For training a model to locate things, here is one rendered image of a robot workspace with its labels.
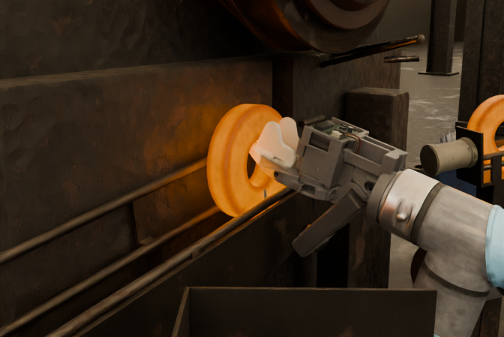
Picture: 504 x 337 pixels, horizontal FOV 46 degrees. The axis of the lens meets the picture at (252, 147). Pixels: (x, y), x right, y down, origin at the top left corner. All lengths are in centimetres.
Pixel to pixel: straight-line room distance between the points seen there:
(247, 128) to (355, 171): 15
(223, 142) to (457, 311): 32
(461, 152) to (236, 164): 56
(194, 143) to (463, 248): 35
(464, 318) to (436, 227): 10
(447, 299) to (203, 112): 37
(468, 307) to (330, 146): 22
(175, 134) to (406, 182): 29
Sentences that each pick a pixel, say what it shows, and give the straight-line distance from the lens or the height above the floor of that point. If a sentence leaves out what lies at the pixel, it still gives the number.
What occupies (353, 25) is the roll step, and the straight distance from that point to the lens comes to 87.
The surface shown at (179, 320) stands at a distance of 45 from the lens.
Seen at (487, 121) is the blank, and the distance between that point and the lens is 121.
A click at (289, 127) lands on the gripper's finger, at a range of 76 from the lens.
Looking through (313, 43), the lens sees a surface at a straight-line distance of 81.
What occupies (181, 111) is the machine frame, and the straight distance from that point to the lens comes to 75.
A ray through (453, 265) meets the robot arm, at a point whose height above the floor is 68.
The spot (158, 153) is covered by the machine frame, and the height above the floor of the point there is 77.
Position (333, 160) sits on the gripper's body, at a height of 77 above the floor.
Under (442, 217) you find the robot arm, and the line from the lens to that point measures 65.
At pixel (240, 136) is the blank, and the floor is 79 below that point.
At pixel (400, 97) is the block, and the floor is 79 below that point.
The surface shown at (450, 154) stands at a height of 68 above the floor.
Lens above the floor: 94
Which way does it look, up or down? 13 degrees down
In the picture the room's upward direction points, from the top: straight up
